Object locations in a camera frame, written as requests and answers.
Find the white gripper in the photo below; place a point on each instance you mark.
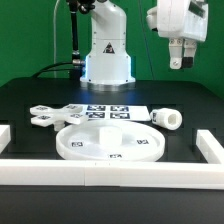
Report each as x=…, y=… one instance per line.
x=177, y=19

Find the white marker sheet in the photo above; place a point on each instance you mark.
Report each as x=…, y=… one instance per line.
x=116, y=112

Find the white left fence bar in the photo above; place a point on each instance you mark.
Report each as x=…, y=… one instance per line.
x=5, y=136

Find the white round table top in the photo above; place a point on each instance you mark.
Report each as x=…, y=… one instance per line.
x=107, y=140

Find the white right fence bar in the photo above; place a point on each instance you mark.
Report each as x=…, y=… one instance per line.
x=210, y=148

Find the white front fence bar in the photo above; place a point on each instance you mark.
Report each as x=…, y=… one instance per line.
x=122, y=174

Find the white fence bar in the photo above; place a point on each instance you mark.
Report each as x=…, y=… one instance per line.
x=5, y=136
x=122, y=174
x=210, y=148

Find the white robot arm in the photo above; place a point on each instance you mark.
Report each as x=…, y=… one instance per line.
x=108, y=66

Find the white cross-shaped table base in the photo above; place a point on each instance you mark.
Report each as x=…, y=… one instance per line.
x=45, y=116

